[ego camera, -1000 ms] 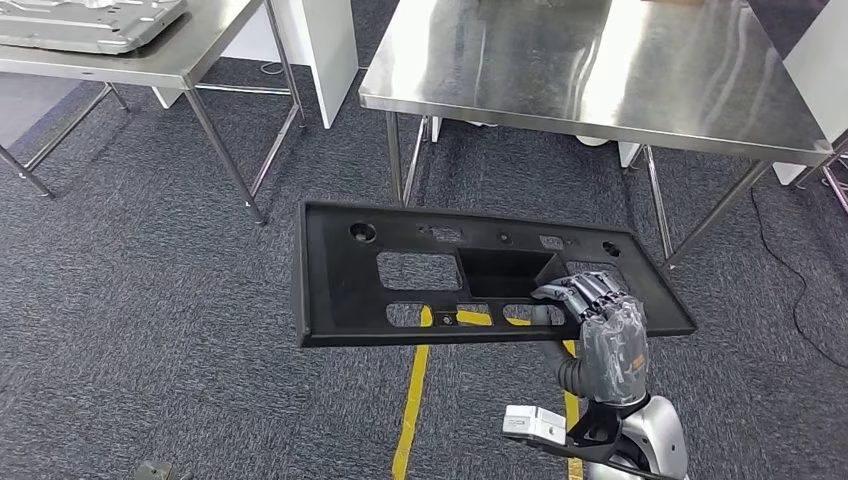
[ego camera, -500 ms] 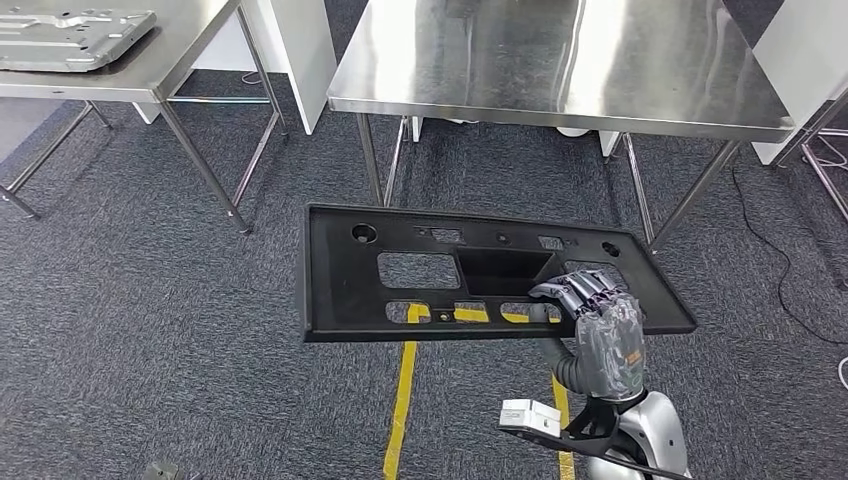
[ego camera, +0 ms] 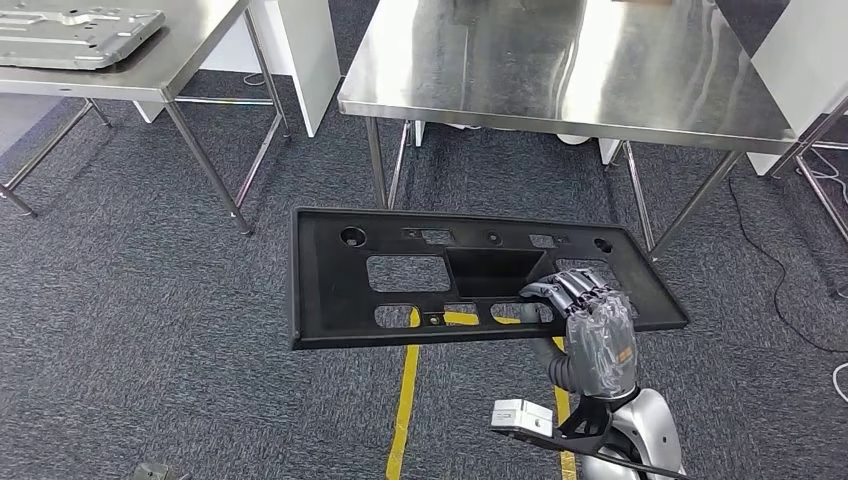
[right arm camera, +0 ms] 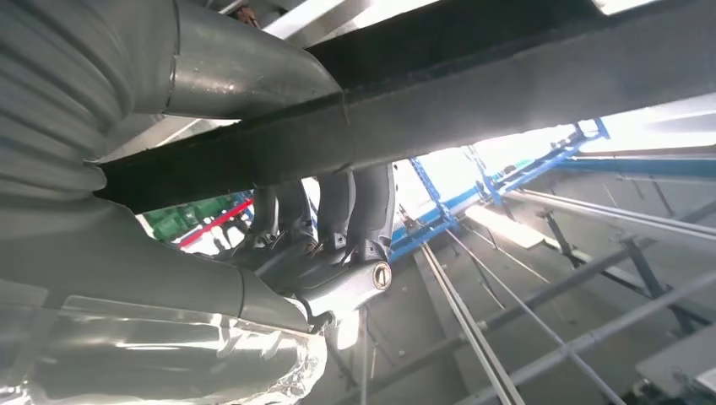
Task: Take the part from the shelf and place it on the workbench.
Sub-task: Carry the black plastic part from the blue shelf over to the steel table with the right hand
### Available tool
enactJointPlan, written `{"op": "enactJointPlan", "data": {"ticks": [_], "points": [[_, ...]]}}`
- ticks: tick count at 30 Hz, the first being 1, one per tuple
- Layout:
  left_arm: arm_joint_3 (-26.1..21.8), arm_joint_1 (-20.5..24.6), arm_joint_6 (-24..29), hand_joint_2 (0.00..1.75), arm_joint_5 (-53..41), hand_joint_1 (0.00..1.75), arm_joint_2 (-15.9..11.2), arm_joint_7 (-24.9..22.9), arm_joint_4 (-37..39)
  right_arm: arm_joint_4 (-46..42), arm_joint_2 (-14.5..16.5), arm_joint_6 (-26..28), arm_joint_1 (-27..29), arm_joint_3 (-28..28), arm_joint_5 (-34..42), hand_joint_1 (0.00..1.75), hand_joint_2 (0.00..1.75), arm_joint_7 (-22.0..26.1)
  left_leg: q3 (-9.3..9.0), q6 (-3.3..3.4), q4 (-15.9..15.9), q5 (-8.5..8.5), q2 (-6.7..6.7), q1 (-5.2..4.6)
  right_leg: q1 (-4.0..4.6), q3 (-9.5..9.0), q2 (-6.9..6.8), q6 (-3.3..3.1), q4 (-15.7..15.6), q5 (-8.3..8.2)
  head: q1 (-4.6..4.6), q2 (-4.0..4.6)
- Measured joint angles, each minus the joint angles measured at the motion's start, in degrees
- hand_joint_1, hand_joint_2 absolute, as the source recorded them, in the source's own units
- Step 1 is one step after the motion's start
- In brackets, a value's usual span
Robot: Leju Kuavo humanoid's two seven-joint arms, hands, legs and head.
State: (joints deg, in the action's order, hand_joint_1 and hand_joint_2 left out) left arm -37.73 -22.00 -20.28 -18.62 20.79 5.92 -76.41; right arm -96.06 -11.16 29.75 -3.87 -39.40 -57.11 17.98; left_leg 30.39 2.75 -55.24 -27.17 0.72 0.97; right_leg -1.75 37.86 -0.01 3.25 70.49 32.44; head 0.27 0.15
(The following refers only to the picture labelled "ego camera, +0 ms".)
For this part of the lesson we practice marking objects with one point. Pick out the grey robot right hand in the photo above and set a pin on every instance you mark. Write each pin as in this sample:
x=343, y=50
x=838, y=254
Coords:
x=599, y=351

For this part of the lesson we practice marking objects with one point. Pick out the black plastic plate bracket part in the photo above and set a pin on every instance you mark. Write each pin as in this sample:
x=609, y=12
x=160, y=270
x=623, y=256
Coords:
x=331, y=278

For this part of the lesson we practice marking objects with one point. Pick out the steel workbench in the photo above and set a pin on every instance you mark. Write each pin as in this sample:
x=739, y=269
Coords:
x=192, y=40
x=530, y=66

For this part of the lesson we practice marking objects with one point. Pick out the yellow floor tape square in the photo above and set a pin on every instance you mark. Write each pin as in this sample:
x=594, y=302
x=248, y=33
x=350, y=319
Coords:
x=403, y=397

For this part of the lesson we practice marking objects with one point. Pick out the white cabinet panel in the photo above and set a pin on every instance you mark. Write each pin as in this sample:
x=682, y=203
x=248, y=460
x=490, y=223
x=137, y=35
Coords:
x=311, y=53
x=808, y=60

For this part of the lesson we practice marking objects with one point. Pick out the grey sheet metal plate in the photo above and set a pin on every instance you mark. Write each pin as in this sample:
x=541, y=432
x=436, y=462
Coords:
x=79, y=40

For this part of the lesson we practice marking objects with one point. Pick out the black right camera bracket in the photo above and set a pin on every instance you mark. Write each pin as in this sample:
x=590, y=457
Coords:
x=590, y=424

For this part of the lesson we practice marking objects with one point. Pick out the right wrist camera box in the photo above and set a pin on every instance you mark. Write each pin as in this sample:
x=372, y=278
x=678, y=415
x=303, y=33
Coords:
x=520, y=417

